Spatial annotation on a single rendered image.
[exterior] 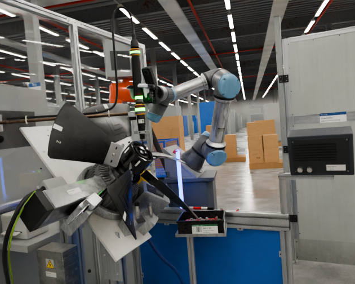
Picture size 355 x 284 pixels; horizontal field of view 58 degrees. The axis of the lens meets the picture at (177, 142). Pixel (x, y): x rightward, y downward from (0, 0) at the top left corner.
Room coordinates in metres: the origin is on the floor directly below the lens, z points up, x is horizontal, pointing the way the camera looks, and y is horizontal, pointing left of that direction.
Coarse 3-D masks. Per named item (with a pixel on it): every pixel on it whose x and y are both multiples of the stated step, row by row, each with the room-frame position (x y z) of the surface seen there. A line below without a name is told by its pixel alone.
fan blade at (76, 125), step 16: (64, 112) 1.17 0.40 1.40; (80, 112) 1.21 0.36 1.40; (64, 128) 1.15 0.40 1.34; (80, 128) 1.19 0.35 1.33; (96, 128) 1.23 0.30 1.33; (48, 144) 1.09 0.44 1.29; (64, 144) 1.14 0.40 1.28; (80, 144) 1.18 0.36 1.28; (96, 144) 1.22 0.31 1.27; (80, 160) 1.17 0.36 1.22; (96, 160) 1.22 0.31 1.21
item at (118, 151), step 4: (112, 144) 1.27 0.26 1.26; (116, 144) 1.28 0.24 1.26; (112, 148) 1.27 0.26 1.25; (120, 148) 1.29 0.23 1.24; (108, 152) 1.26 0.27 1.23; (112, 152) 1.27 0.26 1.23; (116, 152) 1.28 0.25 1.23; (120, 152) 1.29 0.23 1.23; (108, 156) 1.26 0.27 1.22; (112, 156) 1.27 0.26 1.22; (116, 156) 1.28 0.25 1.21; (120, 156) 1.29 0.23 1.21; (108, 160) 1.26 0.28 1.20; (112, 160) 1.27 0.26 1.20; (116, 160) 1.28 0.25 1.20; (108, 164) 1.26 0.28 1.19; (112, 164) 1.27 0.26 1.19; (116, 164) 1.28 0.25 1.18
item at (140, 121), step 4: (132, 36) 1.40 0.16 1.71; (132, 40) 1.40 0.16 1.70; (136, 40) 1.40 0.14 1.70; (132, 44) 1.40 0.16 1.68; (136, 44) 1.40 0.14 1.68; (140, 116) 1.39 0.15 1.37; (144, 116) 1.41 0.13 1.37; (140, 120) 1.39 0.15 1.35; (144, 120) 1.40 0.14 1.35; (140, 124) 1.39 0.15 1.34; (144, 124) 1.40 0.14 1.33; (140, 128) 1.40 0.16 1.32; (144, 128) 1.40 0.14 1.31; (140, 136) 1.40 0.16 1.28; (144, 136) 1.40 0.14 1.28
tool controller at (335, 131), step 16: (320, 128) 1.45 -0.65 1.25; (336, 128) 1.40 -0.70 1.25; (288, 144) 1.43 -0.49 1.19; (304, 144) 1.40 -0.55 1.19; (320, 144) 1.37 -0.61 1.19; (336, 144) 1.35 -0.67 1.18; (352, 144) 1.33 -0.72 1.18; (304, 160) 1.42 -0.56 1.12; (320, 160) 1.39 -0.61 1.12; (336, 160) 1.37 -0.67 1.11; (352, 160) 1.34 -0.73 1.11
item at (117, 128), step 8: (112, 104) 1.53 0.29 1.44; (120, 104) 1.54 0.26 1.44; (104, 112) 1.48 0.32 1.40; (112, 112) 1.48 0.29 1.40; (120, 112) 1.49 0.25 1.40; (96, 120) 1.44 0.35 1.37; (104, 120) 1.45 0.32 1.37; (112, 120) 1.45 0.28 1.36; (120, 120) 1.45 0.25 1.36; (128, 120) 1.47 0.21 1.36; (104, 128) 1.42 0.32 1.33; (112, 128) 1.42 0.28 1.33; (120, 128) 1.42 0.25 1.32; (128, 128) 1.43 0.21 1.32; (112, 136) 1.40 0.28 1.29; (120, 136) 1.40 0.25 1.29
